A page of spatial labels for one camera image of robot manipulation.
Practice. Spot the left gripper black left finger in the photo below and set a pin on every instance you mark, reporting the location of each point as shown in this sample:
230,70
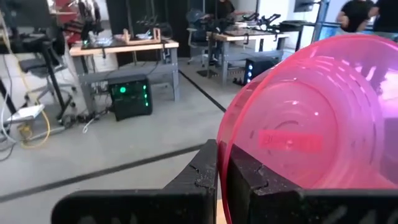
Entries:
186,205

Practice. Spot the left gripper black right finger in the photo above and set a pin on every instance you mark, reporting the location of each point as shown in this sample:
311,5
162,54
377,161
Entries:
264,205

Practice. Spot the small pink translucent bowl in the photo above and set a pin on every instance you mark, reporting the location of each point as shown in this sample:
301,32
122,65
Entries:
311,109

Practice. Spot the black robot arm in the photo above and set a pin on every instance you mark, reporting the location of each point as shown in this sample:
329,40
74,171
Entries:
264,20

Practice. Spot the black computer with green lights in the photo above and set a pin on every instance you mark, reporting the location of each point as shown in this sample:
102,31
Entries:
130,99

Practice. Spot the black computer with blue lights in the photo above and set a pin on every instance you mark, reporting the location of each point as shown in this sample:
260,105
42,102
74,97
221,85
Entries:
258,68

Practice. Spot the wood-topped grey workbench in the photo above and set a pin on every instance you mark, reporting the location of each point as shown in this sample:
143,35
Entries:
124,48
236,36

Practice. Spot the grey mesh office chair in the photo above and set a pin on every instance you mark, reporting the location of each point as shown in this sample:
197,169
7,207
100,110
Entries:
196,34

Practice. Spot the small wooden rack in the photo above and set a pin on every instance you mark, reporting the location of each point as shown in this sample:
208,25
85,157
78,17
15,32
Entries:
154,35

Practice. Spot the black side table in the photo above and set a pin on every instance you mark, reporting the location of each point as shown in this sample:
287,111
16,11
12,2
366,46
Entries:
292,26

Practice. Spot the white flat box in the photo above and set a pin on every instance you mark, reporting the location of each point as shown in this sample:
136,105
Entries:
25,113

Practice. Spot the person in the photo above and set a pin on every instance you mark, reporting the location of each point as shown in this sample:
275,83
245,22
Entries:
225,7
356,15
387,15

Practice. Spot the black office chair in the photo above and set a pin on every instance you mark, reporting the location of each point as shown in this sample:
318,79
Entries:
34,63

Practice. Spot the grey metal post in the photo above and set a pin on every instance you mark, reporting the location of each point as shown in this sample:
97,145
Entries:
318,21

